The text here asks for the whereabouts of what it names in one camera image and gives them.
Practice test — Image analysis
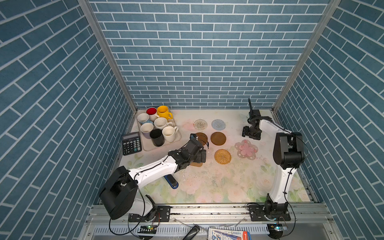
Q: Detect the cork paw coaster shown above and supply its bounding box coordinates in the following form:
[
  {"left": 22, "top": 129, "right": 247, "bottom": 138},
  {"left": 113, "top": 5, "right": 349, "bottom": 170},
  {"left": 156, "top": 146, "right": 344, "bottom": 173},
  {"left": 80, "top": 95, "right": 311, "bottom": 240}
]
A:
[{"left": 190, "top": 163, "right": 203, "bottom": 167}]

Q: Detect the glossy brown scratched coaster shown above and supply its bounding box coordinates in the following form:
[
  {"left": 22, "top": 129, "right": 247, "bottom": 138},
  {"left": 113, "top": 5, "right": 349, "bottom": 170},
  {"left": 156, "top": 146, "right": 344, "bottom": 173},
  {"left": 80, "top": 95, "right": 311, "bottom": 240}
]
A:
[{"left": 196, "top": 133, "right": 208, "bottom": 146}]

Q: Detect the pink flower coaster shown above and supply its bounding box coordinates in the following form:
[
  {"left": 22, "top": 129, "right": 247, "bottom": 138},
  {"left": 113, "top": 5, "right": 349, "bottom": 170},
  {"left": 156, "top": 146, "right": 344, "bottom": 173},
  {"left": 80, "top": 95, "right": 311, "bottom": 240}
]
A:
[{"left": 235, "top": 140, "right": 259, "bottom": 160}]

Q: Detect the dark brown wooden coaster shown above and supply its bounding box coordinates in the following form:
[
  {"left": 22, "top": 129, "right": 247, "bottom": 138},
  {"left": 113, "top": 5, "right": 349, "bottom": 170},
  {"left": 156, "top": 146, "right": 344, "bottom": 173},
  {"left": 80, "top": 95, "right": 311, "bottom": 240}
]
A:
[{"left": 211, "top": 132, "right": 227, "bottom": 146}]

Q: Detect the rattan round coaster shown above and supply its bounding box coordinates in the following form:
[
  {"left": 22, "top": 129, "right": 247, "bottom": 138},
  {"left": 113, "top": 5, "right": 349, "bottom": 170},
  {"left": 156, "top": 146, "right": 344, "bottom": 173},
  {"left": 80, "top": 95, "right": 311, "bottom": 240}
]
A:
[{"left": 214, "top": 149, "right": 232, "bottom": 165}]

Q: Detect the light blue woven coaster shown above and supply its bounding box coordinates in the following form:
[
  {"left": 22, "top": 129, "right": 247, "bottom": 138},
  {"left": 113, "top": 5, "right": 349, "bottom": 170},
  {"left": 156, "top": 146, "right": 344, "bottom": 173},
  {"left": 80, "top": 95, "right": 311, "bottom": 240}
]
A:
[{"left": 211, "top": 119, "right": 226, "bottom": 131}]

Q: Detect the beige tray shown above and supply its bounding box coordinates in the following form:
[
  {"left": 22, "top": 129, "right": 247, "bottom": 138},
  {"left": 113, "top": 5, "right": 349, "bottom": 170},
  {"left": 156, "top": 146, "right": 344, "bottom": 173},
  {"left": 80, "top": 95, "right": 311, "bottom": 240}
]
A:
[{"left": 136, "top": 110, "right": 182, "bottom": 152}]

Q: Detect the yellow mug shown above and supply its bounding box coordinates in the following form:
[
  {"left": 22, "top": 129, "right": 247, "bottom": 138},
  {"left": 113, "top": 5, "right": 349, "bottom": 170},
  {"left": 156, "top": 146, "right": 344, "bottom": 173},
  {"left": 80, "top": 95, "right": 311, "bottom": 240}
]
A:
[{"left": 157, "top": 106, "right": 173, "bottom": 120}]

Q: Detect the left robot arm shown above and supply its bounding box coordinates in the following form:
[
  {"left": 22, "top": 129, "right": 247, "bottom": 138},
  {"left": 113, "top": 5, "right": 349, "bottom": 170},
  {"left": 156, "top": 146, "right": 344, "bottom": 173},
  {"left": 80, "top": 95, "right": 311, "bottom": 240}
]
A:
[{"left": 99, "top": 134, "right": 207, "bottom": 221}]

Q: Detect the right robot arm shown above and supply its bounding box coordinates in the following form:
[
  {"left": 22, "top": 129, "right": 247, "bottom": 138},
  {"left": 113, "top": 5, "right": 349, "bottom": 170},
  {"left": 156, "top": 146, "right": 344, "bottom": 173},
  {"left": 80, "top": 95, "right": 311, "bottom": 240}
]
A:
[{"left": 242, "top": 109, "right": 306, "bottom": 211}]

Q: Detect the black mug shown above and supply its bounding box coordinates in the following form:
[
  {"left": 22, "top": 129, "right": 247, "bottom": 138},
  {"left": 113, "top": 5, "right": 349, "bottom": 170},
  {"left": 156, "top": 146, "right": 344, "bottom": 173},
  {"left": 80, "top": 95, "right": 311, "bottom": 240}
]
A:
[{"left": 150, "top": 129, "right": 165, "bottom": 147}]

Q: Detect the white mug lavender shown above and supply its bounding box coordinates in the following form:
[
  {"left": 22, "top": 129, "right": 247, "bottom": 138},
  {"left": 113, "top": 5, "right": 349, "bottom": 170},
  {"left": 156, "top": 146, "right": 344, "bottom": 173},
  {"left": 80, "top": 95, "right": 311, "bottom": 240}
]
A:
[{"left": 140, "top": 123, "right": 154, "bottom": 139}]

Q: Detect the red interior mug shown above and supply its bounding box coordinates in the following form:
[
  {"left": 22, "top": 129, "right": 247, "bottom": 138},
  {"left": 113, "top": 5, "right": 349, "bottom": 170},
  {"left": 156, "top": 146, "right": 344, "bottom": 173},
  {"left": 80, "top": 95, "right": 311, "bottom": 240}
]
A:
[{"left": 146, "top": 107, "right": 159, "bottom": 122}]

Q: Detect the black calculator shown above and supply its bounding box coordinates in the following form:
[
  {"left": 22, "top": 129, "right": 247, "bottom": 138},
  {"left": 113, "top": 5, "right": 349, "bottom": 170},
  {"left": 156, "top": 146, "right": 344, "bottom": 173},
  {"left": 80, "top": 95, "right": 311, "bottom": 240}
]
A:
[{"left": 122, "top": 132, "right": 143, "bottom": 156}]

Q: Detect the printed packet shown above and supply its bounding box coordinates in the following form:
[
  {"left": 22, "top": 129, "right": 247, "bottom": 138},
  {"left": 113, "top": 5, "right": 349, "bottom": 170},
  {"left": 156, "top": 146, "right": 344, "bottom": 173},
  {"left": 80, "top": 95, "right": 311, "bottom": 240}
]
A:
[{"left": 208, "top": 228, "right": 252, "bottom": 240}]

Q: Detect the left circuit board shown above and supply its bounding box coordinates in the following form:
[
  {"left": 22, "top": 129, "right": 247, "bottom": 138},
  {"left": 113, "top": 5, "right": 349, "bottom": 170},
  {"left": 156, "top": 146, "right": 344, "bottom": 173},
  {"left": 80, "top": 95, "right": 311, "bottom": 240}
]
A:
[{"left": 138, "top": 226, "right": 158, "bottom": 235}]

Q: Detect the circuit board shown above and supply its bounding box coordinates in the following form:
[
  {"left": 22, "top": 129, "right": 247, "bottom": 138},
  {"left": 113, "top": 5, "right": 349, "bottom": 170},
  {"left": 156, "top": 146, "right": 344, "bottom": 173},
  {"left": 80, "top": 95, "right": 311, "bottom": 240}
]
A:
[
  {"left": 138, "top": 226, "right": 158, "bottom": 235},
  {"left": 268, "top": 224, "right": 287, "bottom": 233}
]

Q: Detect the right circuit board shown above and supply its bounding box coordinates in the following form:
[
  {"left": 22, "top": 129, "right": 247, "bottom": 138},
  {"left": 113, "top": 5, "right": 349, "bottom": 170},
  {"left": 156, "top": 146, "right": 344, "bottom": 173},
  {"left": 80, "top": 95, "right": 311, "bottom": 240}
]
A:
[{"left": 268, "top": 224, "right": 287, "bottom": 233}]

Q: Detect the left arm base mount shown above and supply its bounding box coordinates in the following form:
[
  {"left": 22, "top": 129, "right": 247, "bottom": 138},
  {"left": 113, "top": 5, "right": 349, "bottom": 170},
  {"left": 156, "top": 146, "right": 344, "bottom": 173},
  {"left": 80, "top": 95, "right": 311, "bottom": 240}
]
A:
[{"left": 128, "top": 195, "right": 171, "bottom": 223}]

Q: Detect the black remote handle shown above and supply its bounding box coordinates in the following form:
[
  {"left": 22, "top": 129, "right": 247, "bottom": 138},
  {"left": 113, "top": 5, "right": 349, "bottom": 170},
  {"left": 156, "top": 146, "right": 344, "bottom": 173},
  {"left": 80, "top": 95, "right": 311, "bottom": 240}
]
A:
[{"left": 183, "top": 225, "right": 201, "bottom": 240}]

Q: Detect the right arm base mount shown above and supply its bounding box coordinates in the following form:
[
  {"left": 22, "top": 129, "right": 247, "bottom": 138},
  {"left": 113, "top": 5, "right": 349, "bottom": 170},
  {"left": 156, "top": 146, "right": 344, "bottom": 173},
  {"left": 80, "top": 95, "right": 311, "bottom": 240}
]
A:
[{"left": 246, "top": 203, "right": 291, "bottom": 222}]

